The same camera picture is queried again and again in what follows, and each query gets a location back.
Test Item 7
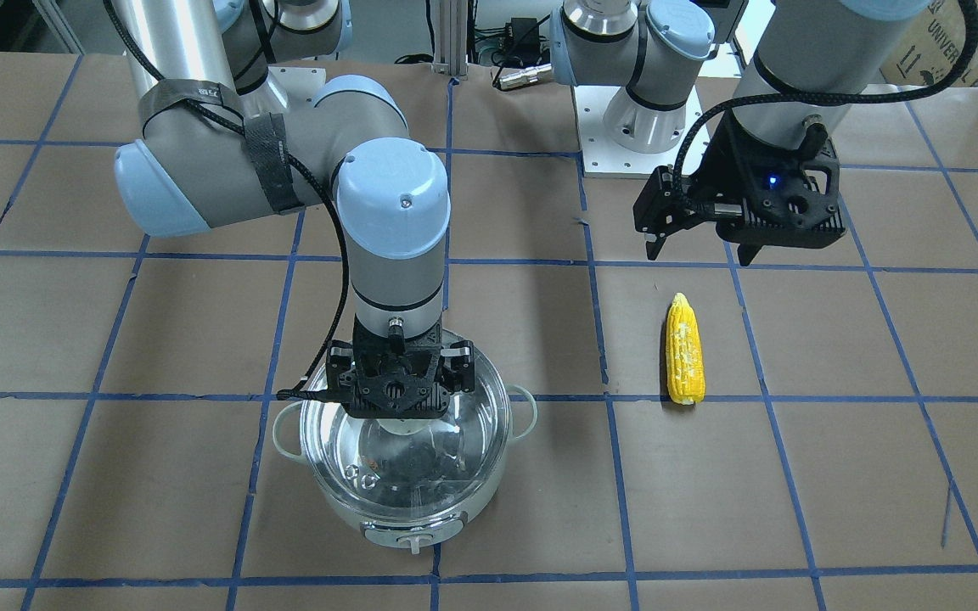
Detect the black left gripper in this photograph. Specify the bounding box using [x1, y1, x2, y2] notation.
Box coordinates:
[632, 165, 764, 267]

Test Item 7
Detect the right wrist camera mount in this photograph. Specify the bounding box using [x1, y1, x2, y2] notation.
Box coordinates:
[343, 333, 447, 420]

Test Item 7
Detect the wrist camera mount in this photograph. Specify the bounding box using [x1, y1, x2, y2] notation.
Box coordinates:
[343, 333, 447, 420]
[687, 111, 846, 249]

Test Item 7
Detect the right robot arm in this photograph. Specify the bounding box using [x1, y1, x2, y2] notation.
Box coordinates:
[104, 1, 476, 420]

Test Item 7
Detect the black power adapter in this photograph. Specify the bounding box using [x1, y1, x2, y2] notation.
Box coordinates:
[503, 17, 540, 57]

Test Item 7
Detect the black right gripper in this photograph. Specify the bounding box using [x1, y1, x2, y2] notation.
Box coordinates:
[326, 328, 476, 418]

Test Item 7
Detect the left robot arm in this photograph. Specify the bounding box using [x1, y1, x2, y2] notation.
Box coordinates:
[550, 1, 978, 266]

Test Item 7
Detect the aluminium frame post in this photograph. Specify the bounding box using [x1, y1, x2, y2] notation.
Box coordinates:
[427, 0, 472, 81]

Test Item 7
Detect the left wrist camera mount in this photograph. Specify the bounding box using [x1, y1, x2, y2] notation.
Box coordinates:
[687, 111, 846, 249]

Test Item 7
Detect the pale green cooking pot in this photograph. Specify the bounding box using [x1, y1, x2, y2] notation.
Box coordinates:
[274, 328, 521, 554]

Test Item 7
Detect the yellow corn cob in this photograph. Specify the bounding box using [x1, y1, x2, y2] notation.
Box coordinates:
[665, 293, 706, 406]

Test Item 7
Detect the glass pot lid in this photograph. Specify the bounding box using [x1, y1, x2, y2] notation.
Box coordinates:
[299, 348, 512, 522]

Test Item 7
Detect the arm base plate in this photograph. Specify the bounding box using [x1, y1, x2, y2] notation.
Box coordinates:
[256, 65, 327, 114]
[573, 86, 701, 178]

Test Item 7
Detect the cardboard box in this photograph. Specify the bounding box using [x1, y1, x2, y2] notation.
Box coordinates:
[880, 0, 978, 94]

